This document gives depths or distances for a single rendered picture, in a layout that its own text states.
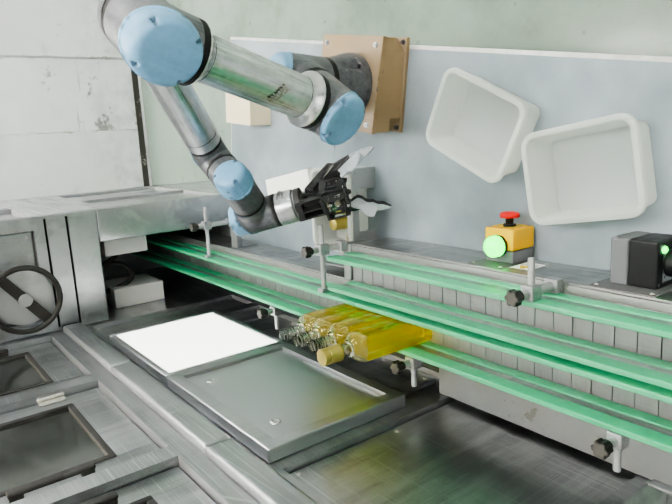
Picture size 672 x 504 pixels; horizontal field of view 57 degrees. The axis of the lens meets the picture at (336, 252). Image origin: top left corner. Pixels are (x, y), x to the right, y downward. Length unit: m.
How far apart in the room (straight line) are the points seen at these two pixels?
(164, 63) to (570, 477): 0.95
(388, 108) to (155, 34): 0.67
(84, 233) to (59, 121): 2.86
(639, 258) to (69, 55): 4.41
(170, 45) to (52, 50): 3.97
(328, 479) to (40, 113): 4.11
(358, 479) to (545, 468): 0.33
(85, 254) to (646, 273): 1.64
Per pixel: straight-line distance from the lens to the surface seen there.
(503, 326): 1.20
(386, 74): 1.50
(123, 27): 1.06
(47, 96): 4.94
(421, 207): 1.53
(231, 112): 2.11
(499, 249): 1.26
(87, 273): 2.16
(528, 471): 1.18
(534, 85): 1.31
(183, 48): 1.05
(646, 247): 1.12
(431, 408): 1.38
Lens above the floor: 1.82
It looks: 36 degrees down
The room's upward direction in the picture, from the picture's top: 101 degrees counter-clockwise
